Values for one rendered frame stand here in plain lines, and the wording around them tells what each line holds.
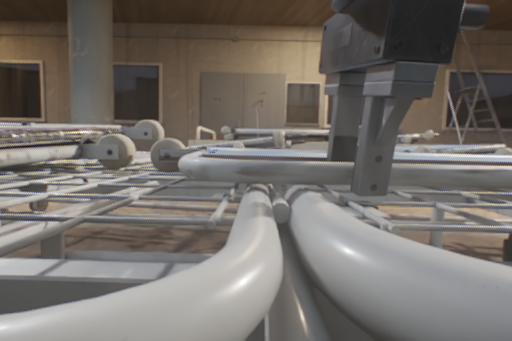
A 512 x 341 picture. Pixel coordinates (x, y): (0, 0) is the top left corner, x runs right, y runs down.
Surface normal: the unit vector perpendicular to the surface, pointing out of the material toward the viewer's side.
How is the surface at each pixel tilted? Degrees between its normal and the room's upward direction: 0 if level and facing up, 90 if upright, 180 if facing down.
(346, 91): 101
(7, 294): 90
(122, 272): 0
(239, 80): 90
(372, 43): 90
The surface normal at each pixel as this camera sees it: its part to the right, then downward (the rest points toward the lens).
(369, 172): 0.10, 0.27
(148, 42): 0.00, 0.07
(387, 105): -0.99, -0.02
